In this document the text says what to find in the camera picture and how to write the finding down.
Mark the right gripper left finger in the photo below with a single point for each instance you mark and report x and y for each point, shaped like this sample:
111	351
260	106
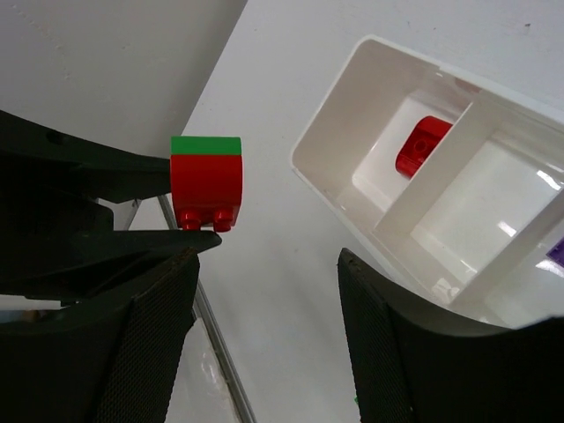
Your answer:
112	358

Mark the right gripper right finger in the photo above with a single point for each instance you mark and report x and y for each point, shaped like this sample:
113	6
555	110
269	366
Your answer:
413	361

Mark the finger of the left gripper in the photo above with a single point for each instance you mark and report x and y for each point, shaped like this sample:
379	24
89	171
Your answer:
50	246
43	156

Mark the red green watermelon lego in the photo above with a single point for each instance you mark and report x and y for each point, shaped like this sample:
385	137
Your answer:
206	176

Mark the purple lego plate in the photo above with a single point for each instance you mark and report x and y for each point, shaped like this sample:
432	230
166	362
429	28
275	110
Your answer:
556	253

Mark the red lego brick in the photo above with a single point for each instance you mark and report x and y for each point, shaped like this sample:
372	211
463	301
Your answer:
425	136

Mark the white divided plastic container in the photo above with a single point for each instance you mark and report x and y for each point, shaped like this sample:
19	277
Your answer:
471	229

